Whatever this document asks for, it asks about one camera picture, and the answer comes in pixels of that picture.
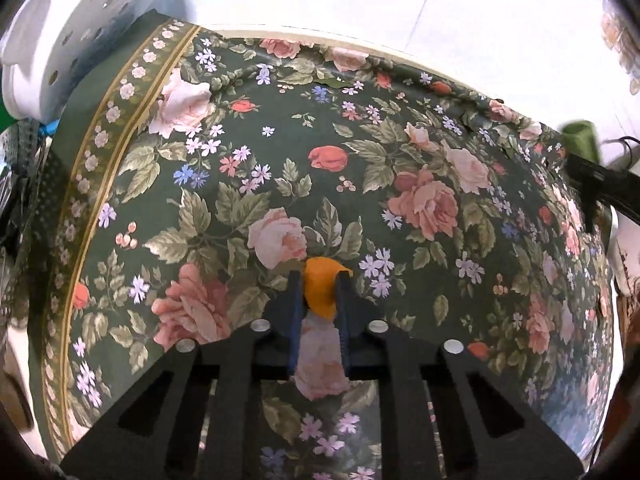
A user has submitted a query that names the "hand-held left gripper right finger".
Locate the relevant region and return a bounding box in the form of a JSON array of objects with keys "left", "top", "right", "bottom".
[{"left": 334, "top": 269, "right": 584, "bottom": 480}]

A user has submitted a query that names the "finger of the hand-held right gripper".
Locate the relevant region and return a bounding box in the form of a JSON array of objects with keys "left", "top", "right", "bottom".
[{"left": 566, "top": 152, "right": 640, "bottom": 233}]

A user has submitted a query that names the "floral tablecloth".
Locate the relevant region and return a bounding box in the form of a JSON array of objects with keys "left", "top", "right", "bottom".
[{"left": 29, "top": 10, "right": 620, "bottom": 480}]

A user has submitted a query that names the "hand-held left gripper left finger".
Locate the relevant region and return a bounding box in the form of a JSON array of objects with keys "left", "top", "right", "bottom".
[{"left": 60, "top": 270, "right": 306, "bottom": 480}]

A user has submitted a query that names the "orange fruit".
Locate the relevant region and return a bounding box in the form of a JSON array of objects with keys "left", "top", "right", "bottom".
[{"left": 304, "top": 256, "right": 347, "bottom": 322}]

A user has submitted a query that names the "floral patterned item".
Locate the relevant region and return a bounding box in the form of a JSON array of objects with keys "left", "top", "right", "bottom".
[{"left": 597, "top": 7, "right": 640, "bottom": 96}]

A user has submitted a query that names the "white perforated basket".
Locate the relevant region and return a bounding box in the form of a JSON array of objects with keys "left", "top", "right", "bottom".
[{"left": 0, "top": 0, "right": 176, "bottom": 123}]

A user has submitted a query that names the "green cylindrical piece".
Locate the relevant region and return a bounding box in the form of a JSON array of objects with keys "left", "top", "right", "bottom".
[{"left": 561, "top": 120, "right": 600, "bottom": 163}]

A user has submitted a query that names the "black cable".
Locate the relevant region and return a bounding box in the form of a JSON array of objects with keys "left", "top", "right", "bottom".
[{"left": 597, "top": 135, "right": 640, "bottom": 171}]

